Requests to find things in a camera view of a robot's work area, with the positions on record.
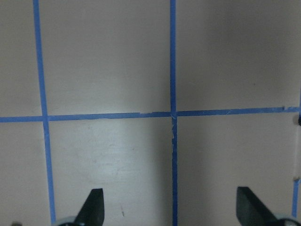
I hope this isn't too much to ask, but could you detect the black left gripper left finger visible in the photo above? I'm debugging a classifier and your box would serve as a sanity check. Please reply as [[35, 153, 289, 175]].
[[73, 188, 104, 226]]

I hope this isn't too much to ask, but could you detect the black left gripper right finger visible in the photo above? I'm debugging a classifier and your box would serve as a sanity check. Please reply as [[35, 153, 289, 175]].
[[236, 186, 285, 226]]

